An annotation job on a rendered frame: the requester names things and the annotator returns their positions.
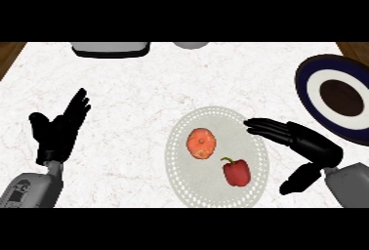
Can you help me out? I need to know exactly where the red bell pepper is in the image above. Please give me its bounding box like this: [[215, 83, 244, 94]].
[[218, 156, 252, 188]]

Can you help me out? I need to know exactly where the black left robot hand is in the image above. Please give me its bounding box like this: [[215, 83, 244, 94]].
[[27, 87, 92, 167]]

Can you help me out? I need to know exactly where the pale round lace placemat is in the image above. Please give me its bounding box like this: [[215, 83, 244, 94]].
[[163, 105, 271, 209]]

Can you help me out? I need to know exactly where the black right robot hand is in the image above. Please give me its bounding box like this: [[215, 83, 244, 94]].
[[241, 117, 345, 196]]

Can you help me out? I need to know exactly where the blue white brown plate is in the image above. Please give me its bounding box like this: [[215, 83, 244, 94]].
[[293, 54, 369, 147]]

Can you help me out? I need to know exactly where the grey black appliance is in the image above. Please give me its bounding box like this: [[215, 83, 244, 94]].
[[69, 42, 151, 60]]

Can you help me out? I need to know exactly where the orange round fruit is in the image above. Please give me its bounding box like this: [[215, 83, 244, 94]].
[[185, 127, 216, 160]]

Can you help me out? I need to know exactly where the grey round object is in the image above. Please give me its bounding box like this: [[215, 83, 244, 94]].
[[171, 42, 210, 51]]

